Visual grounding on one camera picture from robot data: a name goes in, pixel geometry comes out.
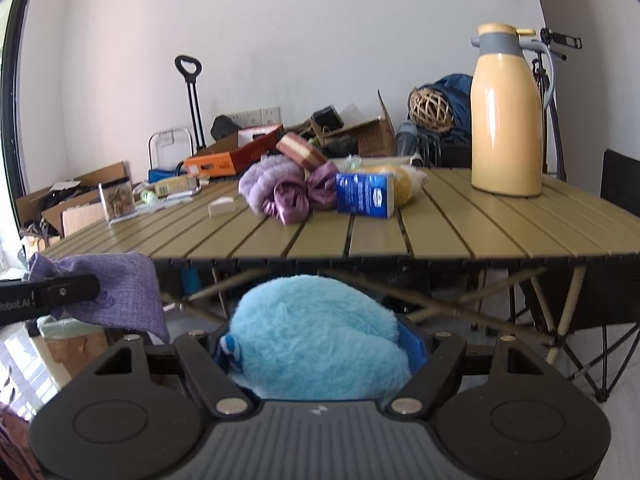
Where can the purple cloth pouch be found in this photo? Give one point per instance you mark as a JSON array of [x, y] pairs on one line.
[[125, 290]]

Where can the small beige box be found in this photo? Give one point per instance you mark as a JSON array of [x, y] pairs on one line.
[[175, 186]]

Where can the purple fluffy headband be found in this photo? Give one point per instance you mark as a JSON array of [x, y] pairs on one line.
[[265, 180]]

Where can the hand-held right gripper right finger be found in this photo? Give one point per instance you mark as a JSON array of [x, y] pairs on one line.
[[414, 345]]

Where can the white wall socket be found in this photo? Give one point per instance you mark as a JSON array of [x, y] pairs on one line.
[[252, 116], [235, 119], [270, 114]]

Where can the open brown cardboard box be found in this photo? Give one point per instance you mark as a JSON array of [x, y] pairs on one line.
[[372, 135]]

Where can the flat cardboard boxes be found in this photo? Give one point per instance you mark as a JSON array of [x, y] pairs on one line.
[[75, 210]]

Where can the black luggage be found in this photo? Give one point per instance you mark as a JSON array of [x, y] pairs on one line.
[[452, 155]]

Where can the blue fabric bag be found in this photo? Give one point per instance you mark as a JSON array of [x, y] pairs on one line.
[[456, 85]]

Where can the grey water bottle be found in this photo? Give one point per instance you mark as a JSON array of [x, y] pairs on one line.
[[406, 140]]

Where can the blue rolled mat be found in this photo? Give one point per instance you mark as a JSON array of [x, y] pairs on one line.
[[190, 280]]

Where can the yellow white plush sheep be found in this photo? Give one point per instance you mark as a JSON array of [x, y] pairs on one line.
[[404, 185]]

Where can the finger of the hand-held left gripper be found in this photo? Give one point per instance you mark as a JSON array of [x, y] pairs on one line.
[[65, 290]]

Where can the small black box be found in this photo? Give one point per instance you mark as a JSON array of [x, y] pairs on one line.
[[327, 117]]

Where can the clear snack jar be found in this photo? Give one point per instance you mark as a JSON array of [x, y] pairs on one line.
[[117, 202]]

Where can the black tripod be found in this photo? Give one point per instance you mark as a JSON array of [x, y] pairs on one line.
[[562, 38]]

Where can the pink white layered sponge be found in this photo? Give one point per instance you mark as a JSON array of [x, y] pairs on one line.
[[300, 152]]

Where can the purple satin bow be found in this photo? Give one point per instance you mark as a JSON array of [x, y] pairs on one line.
[[290, 202]]

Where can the white sponge block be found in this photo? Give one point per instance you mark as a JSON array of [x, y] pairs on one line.
[[222, 207]]

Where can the black jacket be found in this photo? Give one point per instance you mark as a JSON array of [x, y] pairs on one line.
[[340, 147]]

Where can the black folding chair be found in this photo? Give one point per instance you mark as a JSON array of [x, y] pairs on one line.
[[620, 180]]

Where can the black cloth bag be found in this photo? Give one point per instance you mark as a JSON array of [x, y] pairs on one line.
[[222, 127]]

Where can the orange cardboard box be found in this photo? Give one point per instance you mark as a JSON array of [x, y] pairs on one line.
[[215, 164]]

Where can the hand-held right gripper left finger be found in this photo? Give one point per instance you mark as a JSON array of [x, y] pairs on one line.
[[200, 360]]

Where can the small green bottle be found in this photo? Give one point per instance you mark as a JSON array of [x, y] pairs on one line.
[[145, 194]]

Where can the blue fluffy plush toy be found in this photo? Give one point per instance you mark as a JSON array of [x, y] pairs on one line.
[[310, 335]]

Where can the small blue box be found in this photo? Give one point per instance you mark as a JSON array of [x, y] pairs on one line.
[[162, 175]]

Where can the blue carton box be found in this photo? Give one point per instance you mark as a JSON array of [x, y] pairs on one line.
[[362, 195]]

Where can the yellow thermos jug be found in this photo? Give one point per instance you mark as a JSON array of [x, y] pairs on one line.
[[505, 125]]

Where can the red patterned rug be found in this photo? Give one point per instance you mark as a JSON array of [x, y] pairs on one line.
[[15, 445]]

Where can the wicker ball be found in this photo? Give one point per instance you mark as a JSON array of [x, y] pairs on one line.
[[430, 110]]

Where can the white metal rack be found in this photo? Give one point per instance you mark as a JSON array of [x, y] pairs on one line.
[[170, 131]]

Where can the white tissue sheet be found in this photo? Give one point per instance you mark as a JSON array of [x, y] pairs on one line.
[[165, 201]]

